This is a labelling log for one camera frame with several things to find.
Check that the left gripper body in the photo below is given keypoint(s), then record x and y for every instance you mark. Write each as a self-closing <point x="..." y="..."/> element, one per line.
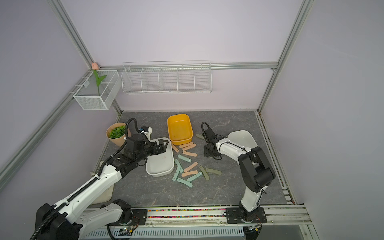
<point x="148" y="150"/>

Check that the pink knife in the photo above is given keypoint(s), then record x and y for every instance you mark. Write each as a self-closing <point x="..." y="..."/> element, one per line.
<point x="189" y="168"/>
<point x="191" y="146"/>
<point x="191" y="173"/>
<point x="175" y="148"/>
<point x="186" y="145"/>
<point x="190" y="154"/>

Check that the white storage box left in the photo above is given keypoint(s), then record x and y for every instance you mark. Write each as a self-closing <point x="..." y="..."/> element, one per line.
<point x="162" y="164"/>

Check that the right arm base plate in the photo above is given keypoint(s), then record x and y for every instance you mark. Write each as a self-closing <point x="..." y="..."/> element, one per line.
<point x="241" y="216"/>

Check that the mint knife upper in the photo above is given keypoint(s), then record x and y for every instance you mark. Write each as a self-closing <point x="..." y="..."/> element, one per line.
<point x="184" y="158"/>

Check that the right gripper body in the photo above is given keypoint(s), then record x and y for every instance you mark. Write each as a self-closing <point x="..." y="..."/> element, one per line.
<point x="207" y="152"/>

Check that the mint knife left long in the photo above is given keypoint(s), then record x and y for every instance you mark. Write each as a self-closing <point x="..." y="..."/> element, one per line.
<point x="176" y="175"/>

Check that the white wire basket long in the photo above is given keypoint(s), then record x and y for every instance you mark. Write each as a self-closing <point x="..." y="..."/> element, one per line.
<point x="167" y="77"/>

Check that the mint knife short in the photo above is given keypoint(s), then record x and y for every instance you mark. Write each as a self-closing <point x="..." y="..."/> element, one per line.
<point x="179" y="167"/>

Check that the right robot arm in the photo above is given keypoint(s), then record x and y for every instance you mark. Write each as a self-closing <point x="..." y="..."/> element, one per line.
<point x="256" y="170"/>

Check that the artificial tulip flower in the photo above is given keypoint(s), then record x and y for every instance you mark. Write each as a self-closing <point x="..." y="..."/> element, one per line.
<point x="99" y="79"/>

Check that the yellow storage box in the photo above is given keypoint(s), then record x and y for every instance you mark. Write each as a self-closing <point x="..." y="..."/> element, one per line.
<point x="180" y="129"/>

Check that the pink knife by box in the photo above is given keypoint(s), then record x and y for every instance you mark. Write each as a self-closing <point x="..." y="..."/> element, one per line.
<point x="175" y="148"/>

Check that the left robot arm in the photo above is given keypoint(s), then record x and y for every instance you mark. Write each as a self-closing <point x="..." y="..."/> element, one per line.
<point x="65" y="220"/>

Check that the pink knife top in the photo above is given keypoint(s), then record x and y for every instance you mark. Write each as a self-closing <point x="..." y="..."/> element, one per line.
<point x="186" y="145"/>

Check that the mint knife right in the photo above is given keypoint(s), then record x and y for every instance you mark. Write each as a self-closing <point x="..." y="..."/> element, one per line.
<point x="190" y="179"/>

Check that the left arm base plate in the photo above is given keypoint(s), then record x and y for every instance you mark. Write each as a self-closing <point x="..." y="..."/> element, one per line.
<point x="136" y="217"/>

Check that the white mesh basket small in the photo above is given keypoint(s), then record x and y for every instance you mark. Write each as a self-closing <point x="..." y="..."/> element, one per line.
<point x="87" y="94"/>

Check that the potted green plant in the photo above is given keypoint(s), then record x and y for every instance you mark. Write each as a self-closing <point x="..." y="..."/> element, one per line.
<point x="117" y="134"/>

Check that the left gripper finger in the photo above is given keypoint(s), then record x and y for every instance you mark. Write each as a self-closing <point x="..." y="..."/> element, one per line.
<point x="160" y="151"/>
<point x="163" y="144"/>

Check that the olive knife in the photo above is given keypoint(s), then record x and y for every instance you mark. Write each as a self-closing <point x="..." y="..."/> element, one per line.
<point x="213" y="171"/>
<point x="200" y="136"/>
<point x="204" y="172"/>

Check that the white storage box right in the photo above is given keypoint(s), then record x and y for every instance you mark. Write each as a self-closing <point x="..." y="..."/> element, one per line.
<point x="243" y="138"/>

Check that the mint knife bottom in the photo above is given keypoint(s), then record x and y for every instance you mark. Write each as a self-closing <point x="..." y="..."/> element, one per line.
<point x="185" y="182"/>

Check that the white storage box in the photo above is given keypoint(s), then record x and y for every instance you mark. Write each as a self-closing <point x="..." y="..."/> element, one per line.
<point x="162" y="164"/>
<point x="243" y="138"/>

